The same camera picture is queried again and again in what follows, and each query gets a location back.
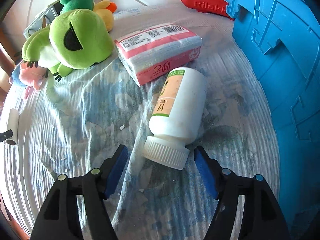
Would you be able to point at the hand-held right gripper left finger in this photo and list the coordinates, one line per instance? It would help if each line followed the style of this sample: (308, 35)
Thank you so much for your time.
(116, 175)

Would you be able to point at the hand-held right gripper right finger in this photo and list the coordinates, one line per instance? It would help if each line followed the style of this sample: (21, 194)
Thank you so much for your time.
(206, 172)

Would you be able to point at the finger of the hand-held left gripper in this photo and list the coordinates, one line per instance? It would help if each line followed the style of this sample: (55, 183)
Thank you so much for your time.
(6, 135)

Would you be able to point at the white tube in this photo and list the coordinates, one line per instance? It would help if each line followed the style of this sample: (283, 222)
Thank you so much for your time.
(13, 125)

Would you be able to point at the white bottle with green label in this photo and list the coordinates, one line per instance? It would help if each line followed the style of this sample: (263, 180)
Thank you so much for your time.
(180, 105)

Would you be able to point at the blue plastic crate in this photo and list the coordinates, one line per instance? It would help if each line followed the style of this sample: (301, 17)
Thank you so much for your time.
(287, 67)

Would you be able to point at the pink pig plush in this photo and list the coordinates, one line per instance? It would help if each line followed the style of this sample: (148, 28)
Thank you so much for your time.
(27, 76)

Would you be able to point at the black gift box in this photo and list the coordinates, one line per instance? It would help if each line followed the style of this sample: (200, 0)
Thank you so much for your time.
(40, 17)

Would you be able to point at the light green frog plush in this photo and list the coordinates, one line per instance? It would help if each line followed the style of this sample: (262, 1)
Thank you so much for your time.
(80, 32)

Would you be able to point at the pink and white tissue pack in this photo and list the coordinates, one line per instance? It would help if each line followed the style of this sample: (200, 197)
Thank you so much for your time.
(155, 52)

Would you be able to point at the dark green frog plush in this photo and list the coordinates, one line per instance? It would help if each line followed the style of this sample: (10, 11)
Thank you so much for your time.
(77, 2)

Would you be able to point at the yellow duck plush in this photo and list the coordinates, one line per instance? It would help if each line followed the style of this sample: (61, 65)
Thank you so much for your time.
(105, 12)

